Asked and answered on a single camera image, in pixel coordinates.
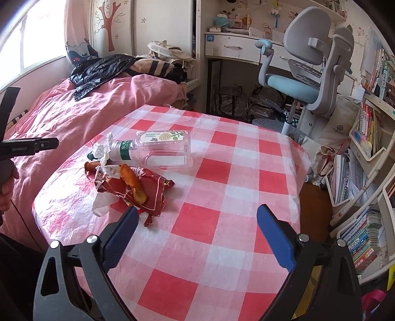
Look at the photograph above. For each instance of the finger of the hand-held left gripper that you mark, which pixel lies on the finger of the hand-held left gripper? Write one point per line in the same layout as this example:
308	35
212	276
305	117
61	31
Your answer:
27	145
9	102

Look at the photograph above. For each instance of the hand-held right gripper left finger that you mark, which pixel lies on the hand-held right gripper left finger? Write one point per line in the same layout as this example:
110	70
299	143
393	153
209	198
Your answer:
120	237

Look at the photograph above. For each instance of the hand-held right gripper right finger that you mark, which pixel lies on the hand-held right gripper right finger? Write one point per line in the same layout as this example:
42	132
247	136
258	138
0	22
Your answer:
274	240

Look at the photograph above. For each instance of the white paper tissue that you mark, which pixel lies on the white paper tissue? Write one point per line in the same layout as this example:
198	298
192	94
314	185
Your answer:
103	205

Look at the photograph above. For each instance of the long fried dough stick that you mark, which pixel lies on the long fried dough stick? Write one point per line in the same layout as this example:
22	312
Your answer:
132	182

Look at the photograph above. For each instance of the red snack wrapper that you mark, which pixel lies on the red snack wrapper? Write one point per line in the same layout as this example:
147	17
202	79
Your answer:
154	188

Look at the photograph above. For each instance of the small fried dough piece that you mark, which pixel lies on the small fried dough piece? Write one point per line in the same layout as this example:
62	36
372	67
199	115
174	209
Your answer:
91	166

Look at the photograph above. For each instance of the person's left hand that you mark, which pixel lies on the person's left hand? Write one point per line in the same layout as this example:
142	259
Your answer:
6	197

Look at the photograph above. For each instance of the pink bed blanket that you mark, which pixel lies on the pink bed blanket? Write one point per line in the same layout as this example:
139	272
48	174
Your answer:
77	117

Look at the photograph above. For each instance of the red checked tablecloth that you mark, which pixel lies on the red checked tablecloth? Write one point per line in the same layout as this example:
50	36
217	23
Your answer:
216	200

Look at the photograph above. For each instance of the window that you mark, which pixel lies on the window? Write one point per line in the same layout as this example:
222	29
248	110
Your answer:
40	37

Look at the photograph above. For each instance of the crumpled white wrapper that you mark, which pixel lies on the crumpled white wrapper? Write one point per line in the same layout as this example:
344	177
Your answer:
100	149

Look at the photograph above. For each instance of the stack of lying books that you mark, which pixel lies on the stack of lying books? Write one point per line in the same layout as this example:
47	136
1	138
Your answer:
364	240

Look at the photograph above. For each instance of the black puffer jacket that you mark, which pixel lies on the black puffer jacket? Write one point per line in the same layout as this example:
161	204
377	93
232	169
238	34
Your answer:
98	72

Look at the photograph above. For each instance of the clear plastic bottle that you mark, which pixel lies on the clear plastic bottle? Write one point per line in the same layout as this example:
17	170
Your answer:
160	151

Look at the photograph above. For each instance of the stack of papers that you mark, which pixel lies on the stack of papers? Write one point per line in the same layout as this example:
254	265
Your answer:
345	176

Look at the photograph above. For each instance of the pink printed curtain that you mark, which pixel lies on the pink printed curtain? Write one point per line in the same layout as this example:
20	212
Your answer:
77	27

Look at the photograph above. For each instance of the person's dark clothing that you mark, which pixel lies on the person's dark clothing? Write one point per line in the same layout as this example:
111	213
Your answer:
15	277

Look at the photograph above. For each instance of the white book rack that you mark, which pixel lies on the white book rack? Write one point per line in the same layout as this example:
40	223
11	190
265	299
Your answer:
381	216
358	148

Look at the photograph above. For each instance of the pink bag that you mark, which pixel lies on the pink bag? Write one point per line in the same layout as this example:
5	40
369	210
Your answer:
373	302

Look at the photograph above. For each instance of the white tote bag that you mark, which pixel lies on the white tote bag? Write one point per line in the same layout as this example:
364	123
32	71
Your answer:
338	123

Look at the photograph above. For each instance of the clear plastic storage bag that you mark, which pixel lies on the clear plastic storage bag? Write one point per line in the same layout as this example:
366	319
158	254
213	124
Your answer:
267	103

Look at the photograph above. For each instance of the striped beige cloth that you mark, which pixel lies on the striped beige cloth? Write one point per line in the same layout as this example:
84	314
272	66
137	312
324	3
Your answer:
154	66

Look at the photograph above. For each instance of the row of upright books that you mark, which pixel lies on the row of upright books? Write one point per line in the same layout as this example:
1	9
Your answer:
368	123

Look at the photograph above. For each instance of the white wardrobe with tree print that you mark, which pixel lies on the white wardrobe with tree print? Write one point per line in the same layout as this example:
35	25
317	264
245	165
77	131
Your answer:
148	24

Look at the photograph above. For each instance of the beige canvas bag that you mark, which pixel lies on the beige canvas bag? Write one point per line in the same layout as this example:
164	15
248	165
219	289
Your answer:
166	51

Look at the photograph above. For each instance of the folded dark clothes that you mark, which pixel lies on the folded dark clothes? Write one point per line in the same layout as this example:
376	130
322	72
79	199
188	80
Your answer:
179	74

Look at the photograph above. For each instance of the grey blue desk chair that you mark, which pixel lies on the grey blue desk chair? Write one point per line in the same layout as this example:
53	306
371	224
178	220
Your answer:
304	46

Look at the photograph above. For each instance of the white desk with drawers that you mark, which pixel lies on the white desk with drawers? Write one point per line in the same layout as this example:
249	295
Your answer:
234	46

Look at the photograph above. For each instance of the row of wall shelf books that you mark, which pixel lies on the row of wall shelf books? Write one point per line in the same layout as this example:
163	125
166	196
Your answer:
379	71

